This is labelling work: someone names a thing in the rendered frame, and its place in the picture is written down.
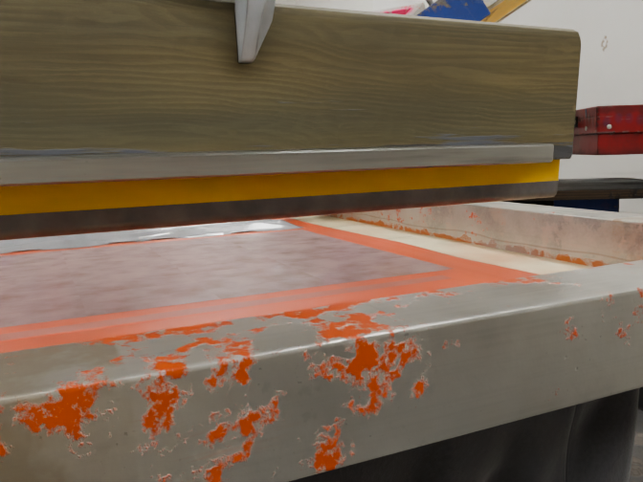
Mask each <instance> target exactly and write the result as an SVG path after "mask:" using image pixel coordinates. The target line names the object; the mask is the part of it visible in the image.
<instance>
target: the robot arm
mask: <svg viewBox="0 0 643 482"><path fill-rule="evenodd" d="M275 3H276V0H235V5H234V20H235V33H236V43H237V60H238V63H252V62H253V61H254V60H255V58H256V55H257V53H258V51H259V49H260V47H261V44H262V42H263V40H264V38H265V36H266V33H267V32H268V30H269V28H270V26H271V23H272V21H273V16H274V9H275Z"/></svg>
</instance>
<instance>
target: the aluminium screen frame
mask: <svg viewBox="0 0 643 482"><path fill-rule="evenodd" d="M326 216H331V217H336V218H341V219H346V220H351V221H356V222H361V223H367V224H371V225H376V226H381V227H386V228H392V229H397V230H405V231H411V232H416V233H421V234H426V235H430V236H436V237H441V238H446V239H451V240H456V241H461V242H466V243H471V244H476V245H481V246H486V247H491V248H496V249H502V250H507V251H511V252H521V253H526V254H531V255H536V256H540V257H546V258H551V259H556V260H561V261H566V262H571V263H576V264H581V265H586V266H591V267H592V268H585V269H579V270H572V271H565V272H558V273H552V274H539V275H533V276H527V277H520V278H513V279H506V280H500V281H493V282H486V283H479V284H474V285H467V286H460V287H453V288H447V289H440V290H433V291H427V292H420V293H414V294H407V295H400V296H388V297H381V298H374V299H368V300H362V301H355V302H348V303H342V304H335V305H328V306H322V307H315V308H308V309H302V310H296V311H289V312H282V313H275V314H269V315H262V316H255V317H248V318H237V319H230V320H223V321H216V322H210V323H203V324H196V325H191V326H184V327H177V328H170V329H164V330H157V331H150V332H143V333H137V334H131V335H124V336H117V337H111V338H104V339H97V340H85V341H78V342H72V343H65V344H59V345H52V346H45V347H38V348H32V349H25V350H18V351H12V352H6V353H0V482H289V481H293V480H296V479H300V478H303V477H307V476H310V475H314V474H318V473H321V472H325V471H332V470H335V469H338V468H342V467H346V466H349V465H353V464H357V463H361V462H364V461H367V460H371V459H375V458H378V457H382V456H386V455H390V454H393V453H396V452H400V451H403V450H407V449H414V448H417V447H421V446H425V445H428V444H431V443H435V442H439V441H443V440H446V439H450V438H454V437H457V436H460V435H464V434H468V433H472V432H475V431H479V430H483V429H486V428H489V427H496V426H499V425H503V424H507V423H511V422H514V421H518V420H521V419H525V418H528V417H532V416H536V415H540V414H543V413H546V412H550V411H554V410H557V409H561V408H565V407H569V406H572V405H578V404H581V403H585V402H589V401H593V400H596V399H600V398H604V397H608V396H610V395H614V394H618V393H622V392H625V391H629V390H633V389H636V388H639V387H643V214H635V213H625V212H614V211H603V210H593V209H582V208H562V207H552V206H541V205H530V204H520V203H510V202H487V203H474V204H463V205H450V206H438V207H425V208H402V209H390V210H377V211H366V212H353V213H341V214H328V215H326Z"/></svg>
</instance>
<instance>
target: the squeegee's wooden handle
mask: <svg viewBox="0 0 643 482"><path fill-rule="evenodd" d="M234 5H235V0H0V157H6V156H43V155H81V154H120V153H157V152H195V151H233V150H271V149H309V148H347V147H385V146H422V145H461V144H499V143H551V144H553V145H554V152H553V160H561V159H570V158H571V156H572V150H573V139H574V127H575V115H576V103H577V91H578V79H579V67H580V55H581V38H580V35H579V33H578V32H576V31H574V30H572V29H561V28H549V27H539V26H527V25H517V24H505V23H495V22H483V21H473V20H461V19H451V18H439V17H428V16H417V15H406V14H395V13H384V12H373V11H352V10H341V9H329V8H319V7H307V6H297V5H285V4H275V9H274V16H273V21H272V23H271V26H270V28H269V30H268V32H267V33H266V36H265V38H264V40H263V42H262V44H261V47H260V49H259V51H258V53H257V55H256V58H255V60H254V61H253V62H252V63H238V60H237V43H236V33H235V20H234Z"/></svg>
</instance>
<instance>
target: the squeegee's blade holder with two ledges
mask: <svg viewBox="0 0 643 482"><path fill-rule="evenodd" d="M553 152H554V145H553V144H551V143H499V144H461V145H422V146H385V147H347V148H309V149H271V150H233V151H195V152H157V153H120V154H81V155H43V156H6V157H0V186H40V185H62V184H83V183H105V182H126V181H148V180H169V179H191V178H212V177H234V176H255V175H278V174H299V173H321V172H342V171H364V170H385V169H407V168H428V167H449V166H471V165H492V164H534V163H551V162H552V161H553Z"/></svg>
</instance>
